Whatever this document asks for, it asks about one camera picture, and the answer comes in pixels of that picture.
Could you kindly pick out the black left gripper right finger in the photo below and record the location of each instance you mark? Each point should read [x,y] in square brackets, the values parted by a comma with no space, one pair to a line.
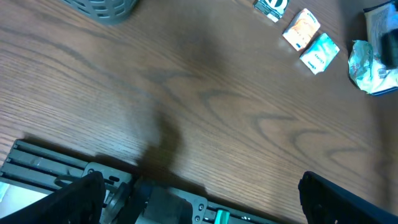
[323,201]

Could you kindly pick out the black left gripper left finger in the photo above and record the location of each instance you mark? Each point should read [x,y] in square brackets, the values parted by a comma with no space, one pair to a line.
[79,202]

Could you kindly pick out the teal wipes pack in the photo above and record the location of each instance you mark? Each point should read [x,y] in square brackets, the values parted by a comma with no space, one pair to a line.
[360,65]

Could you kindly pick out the green tissue pack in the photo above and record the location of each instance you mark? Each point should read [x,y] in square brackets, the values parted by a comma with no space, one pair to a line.
[320,54]

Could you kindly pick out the orange tissue pack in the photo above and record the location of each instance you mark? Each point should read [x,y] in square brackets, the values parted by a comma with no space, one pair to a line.
[301,30]

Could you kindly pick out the cream wet wipes pack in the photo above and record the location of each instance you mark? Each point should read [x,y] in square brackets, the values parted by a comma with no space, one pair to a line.
[380,20]

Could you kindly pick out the dark green round-logo box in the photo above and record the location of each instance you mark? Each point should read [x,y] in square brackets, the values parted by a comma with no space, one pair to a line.
[272,9]

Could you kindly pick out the dark grey plastic mesh basket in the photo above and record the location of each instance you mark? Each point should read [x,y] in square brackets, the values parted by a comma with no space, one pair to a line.
[106,12]

